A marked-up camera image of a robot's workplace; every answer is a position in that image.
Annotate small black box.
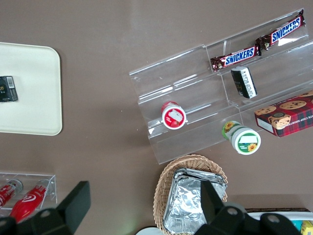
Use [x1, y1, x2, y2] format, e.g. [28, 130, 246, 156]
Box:
[0, 75, 19, 103]

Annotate silver foil packets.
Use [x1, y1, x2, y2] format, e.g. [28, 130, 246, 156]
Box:
[163, 176, 227, 235]

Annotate light wicker basket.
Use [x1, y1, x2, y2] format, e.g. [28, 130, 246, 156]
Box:
[153, 154, 229, 234]

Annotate red cola bottle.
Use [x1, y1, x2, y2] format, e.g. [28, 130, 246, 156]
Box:
[9, 184, 49, 223]
[0, 179, 24, 209]

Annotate clear acrylic stepped display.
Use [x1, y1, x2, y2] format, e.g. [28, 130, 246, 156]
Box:
[128, 8, 313, 165]

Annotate red strawberry yogurt cup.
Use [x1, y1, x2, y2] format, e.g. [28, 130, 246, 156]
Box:
[161, 101, 189, 130]

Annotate yellow snack packet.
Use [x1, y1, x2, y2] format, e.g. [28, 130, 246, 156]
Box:
[301, 220, 313, 235]

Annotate beige plastic tray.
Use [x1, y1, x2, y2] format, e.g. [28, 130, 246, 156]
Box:
[0, 42, 63, 136]

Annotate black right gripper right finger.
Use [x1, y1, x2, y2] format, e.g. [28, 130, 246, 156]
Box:
[200, 181, 224, 225]

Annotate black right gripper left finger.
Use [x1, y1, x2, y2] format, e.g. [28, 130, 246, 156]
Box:
[56, 181, 92, 233]

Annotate red tartan cookie box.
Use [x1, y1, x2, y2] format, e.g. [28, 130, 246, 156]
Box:
[254, 90, 313, 138]

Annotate clear acrylic bottle rack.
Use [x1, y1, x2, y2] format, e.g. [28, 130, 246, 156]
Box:
[0, 172, 58, 216]

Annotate white rectangular snack tray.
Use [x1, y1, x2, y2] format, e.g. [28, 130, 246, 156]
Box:
[246, 211, 313, 235]

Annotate green sunflower yogurt cup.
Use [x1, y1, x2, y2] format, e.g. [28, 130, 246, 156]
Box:
[221, 120, 262, 156]

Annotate black box with white side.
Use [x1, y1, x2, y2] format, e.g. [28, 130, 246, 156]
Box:
[230, 66, 258, 99]

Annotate aluminium foil tray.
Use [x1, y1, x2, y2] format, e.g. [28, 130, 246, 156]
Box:
[173, 168, 228, 196]

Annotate Snickers chocolate bar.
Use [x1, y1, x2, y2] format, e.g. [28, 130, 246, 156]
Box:
[255, 9, 307, 51]
[210, 45, 263, 73]

